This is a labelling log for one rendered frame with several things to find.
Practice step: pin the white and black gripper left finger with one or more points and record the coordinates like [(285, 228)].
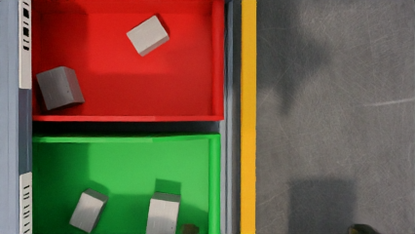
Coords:
[(192, 228)]

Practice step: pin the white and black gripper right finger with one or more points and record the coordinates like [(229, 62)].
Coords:
[(359, 228)]

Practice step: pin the green open bin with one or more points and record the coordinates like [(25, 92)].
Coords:
[(128, 167)]

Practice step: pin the red bin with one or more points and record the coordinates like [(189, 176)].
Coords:
[(181, 80)]

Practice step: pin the yellow bar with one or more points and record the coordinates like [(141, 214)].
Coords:
[(248, 101)]

